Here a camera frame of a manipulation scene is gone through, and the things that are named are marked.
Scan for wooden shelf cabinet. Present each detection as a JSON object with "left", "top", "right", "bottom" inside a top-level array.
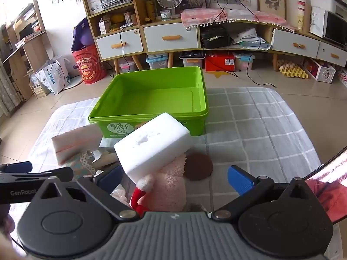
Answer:
[{"left": 81, "top": 0, "right": 201, "bottom": 73}]

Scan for white and red box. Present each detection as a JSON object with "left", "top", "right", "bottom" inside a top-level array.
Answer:
[{"left": 302, "top": 58, "right": 337, "bottom": 84}]

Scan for black-lid clear storage box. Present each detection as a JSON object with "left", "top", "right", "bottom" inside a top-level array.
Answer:
[{"left": 180, "top": 51, "right": 206, "bottom": 68}]

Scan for pile of folded cloths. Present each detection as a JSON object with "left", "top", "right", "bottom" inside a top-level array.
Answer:
[{"left": 230, "top": 28, "right": 272, "bottom": 51}]

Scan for pink tasselled cloth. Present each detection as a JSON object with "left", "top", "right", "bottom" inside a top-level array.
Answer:
[{"left": 181, "top": 8, "right": 296, "bottom": 32}]

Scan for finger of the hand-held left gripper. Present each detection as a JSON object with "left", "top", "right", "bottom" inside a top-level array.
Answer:
[
  {"left": 0, "top": 167, "right": 74, "bottom": 184},
  {"left": 0, "top": 162, "right": 33, "bottom": 173}
]

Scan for red cardboard box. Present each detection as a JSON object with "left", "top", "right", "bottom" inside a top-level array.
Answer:
[{"left": 205, "top": 53, "right": 235, "bottom": 72}]

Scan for red santa plush toy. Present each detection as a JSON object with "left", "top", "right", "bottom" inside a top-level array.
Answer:
[{"left": 129, "top": 177, "right": 152, "bottom": 213}]

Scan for white paper shopping bag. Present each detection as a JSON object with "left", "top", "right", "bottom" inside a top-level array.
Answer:
[{"left": 35, "top": 55, "right": 71, "bottom": 96}]

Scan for grey curtain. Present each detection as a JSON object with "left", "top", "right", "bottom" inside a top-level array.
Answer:
[{"left": 0, "top": 57, "right": 23, "bottom": 115}]

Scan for white carton box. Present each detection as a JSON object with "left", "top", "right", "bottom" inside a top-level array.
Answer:
[{"left": 87, "top": 0, "right": 105, "bottom": 15}]

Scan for blue-lid clear storage box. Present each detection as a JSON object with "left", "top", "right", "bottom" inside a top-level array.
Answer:
[{"left": 146, "top": 54, "right": 169, "bottom": 70}]

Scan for grey checked blanket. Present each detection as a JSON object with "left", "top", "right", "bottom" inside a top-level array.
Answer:
[{"left": 11, "top": 87, "right": 347, "bottom": 260}]

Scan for black box device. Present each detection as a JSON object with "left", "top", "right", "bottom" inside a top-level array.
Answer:
[{"left": 201, "top": 26, "right": 231, "bottom": 50}]

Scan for purple bag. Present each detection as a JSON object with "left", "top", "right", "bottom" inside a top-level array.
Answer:
[{"left": 71, "top": 17, "right": 94, "bottom": 51}]

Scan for white cabinet drawer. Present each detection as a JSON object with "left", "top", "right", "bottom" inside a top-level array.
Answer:
[
  {"left": 143, "top": 22, "right": 200, "bottom": 54},
  {"left": 95, "top": 28, "right": 144, "bottom": 60},
  {"left": 316, "top": 41, "right": 347, "bottom": 68},
  {"left": 271, "top": 28, "right": 321, "bottom": 59}
]

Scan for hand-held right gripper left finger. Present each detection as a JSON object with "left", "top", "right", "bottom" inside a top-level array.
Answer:
[{"left": 30, "top": 165, "right": 139, "bottom": 222}]

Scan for brown round pad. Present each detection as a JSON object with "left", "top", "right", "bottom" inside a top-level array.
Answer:
[{"left": 184, "top": 153, "right": 213, "bottom": 181}]

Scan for red printed bucket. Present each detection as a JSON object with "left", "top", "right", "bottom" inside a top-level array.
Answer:
[{"left": 72, "top": 45, "right": 107, "bottom": 85}]

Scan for yellow egg tray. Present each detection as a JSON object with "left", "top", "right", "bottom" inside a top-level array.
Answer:
[{"left": 277, "top": 62, "right": 309, "bottom": 80}]

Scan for white striped towel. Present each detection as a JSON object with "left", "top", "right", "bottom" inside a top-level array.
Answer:
[{"left": 51, "top": 123, "right": 103, "bottom": 166}]

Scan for pink plush toy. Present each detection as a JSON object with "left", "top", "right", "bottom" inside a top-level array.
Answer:
[{"left": 136, "top": 154, "right": 187, "bottom": 212}]

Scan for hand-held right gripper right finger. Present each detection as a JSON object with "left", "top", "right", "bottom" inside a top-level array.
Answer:
[{"left": 211, "top": 165, "right": 319, "bottom": 222}]

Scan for white foam block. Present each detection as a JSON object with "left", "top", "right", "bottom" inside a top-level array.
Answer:
[{"left": 114, "top": 112, "right": 192, "bottom": 183}]

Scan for green plastic bin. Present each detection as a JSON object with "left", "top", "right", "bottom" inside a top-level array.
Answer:
[{"left": 88, "top": 66, "right": 209, "bottom": 138}]

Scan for black power cable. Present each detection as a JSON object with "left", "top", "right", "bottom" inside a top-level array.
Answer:
[{"left": 213, "top": 0, "right": 277, "bottom": 88}]

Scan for low wooden tv cabinet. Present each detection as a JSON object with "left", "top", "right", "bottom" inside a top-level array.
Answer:
[{"left": 199, "top": 19, "right": 347, "bottom": 72}]

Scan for microwave oven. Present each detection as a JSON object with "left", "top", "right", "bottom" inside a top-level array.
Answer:
[{"left": 322, "top": 10, "right": 347, "bottom": 47}]

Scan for wooden bookshelf desk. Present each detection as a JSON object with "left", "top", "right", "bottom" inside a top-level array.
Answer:
[{"left": 0, "top": 0, "right": 47, "bottom": 101}]

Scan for black-framed phone screen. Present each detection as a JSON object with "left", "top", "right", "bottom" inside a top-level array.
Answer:
[{"left": 303, "top": 146, "right": 347, "bottom": 224}]

